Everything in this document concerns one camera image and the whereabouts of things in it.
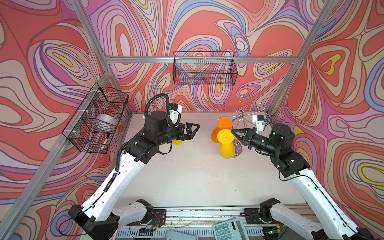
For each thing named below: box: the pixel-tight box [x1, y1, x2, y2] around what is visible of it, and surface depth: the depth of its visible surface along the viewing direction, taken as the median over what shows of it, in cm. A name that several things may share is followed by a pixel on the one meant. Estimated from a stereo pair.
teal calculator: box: [212, 218, 249, 240], surface depth 70 cm
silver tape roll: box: [91, 114, 118, 132], surface depth 74 cm
